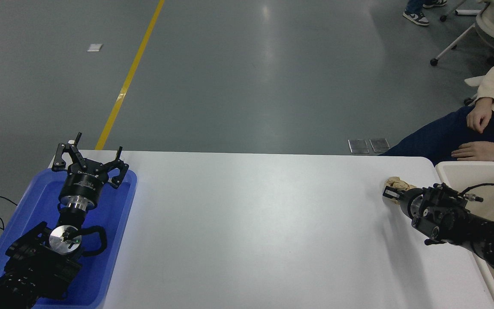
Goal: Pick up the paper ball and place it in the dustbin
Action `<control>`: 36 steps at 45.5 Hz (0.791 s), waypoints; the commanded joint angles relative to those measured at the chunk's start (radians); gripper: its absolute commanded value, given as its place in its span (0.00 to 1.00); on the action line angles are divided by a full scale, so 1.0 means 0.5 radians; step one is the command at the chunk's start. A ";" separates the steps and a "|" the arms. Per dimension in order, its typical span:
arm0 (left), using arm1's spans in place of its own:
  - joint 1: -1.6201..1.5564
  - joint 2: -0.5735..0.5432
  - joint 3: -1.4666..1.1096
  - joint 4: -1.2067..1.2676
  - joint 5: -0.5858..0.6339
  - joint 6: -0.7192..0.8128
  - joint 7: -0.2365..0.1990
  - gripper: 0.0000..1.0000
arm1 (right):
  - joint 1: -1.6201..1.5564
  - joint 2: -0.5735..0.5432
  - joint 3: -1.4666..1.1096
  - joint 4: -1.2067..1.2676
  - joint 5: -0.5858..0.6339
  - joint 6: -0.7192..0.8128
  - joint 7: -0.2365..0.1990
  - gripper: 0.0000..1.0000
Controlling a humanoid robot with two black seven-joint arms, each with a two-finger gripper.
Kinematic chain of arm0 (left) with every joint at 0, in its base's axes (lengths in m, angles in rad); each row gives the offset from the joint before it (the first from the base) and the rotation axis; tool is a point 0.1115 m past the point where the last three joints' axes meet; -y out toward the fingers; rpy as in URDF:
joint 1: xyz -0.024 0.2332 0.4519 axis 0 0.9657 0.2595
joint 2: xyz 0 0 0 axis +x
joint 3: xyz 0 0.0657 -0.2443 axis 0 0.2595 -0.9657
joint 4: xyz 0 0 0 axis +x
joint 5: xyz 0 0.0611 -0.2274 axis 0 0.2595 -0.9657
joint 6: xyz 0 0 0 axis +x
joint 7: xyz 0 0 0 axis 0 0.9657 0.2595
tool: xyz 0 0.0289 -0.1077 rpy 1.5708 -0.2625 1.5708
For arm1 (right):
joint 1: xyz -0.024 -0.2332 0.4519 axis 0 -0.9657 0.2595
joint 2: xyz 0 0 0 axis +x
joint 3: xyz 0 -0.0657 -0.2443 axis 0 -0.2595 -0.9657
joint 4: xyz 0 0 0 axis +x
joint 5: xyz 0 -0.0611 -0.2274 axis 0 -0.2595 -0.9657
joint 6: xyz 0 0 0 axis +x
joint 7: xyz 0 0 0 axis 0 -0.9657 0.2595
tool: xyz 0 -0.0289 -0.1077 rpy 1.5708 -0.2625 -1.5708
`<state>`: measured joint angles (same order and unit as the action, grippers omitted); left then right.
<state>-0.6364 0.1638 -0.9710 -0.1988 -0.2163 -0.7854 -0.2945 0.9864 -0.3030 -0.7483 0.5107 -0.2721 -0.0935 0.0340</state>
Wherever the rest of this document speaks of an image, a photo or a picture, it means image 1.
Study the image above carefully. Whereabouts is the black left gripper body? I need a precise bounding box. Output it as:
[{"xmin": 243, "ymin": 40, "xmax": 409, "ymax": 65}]
[{"xmin": 60, "ymin": 165, "xmax": 110, "ymax": 203}]

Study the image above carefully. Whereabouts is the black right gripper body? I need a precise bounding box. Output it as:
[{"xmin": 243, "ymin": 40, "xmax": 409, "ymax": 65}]
[{"xmin": 399, "ymin": 188, "xmax": 423, "ymax": 217}]

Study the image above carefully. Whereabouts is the tan paper ball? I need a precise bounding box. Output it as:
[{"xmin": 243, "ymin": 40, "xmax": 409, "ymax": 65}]
[{"xmin": 384, "ymin": 176, "xmax": 417, "ymax": 194}]

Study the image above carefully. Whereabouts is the person's left hand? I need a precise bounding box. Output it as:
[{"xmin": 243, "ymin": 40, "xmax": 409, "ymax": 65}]
[{"xmin": 451, "ymin": 141, "xmax": 494, "ymax": 162}]

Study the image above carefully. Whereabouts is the person's right hand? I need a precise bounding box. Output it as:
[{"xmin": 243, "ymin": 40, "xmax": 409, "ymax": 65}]
[{"xmin": 466, "ymin": 97, "xmax": 494, "ymax": 133}]

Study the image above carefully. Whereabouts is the blue plastic tray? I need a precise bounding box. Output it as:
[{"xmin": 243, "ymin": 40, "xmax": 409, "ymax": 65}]
[{"xmin": 0, "ymin": 167, "xmax": 138, "ymax": 309}]

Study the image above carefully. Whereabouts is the metal floor plate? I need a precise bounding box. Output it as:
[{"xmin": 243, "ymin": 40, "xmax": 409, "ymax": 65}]
[
  {"xmin": 369, "ymin": 138, "xmax": 390, "ymax": 153},
  {"xmin": 348, "ymin": 139, "xmax": 369, "ymax": 154}
]

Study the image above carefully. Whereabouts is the large pale bin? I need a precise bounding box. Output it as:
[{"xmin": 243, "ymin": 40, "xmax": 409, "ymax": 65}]
[{"xmin": 435, "ymin": 161, "xmax": 494, "ymax": 309}]

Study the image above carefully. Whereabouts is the white wheeled chair base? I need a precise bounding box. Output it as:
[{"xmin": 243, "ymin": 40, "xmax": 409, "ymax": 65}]
[{"xmin": 440, "ymin": 0, "xmax": 479, "ymax": 22}]

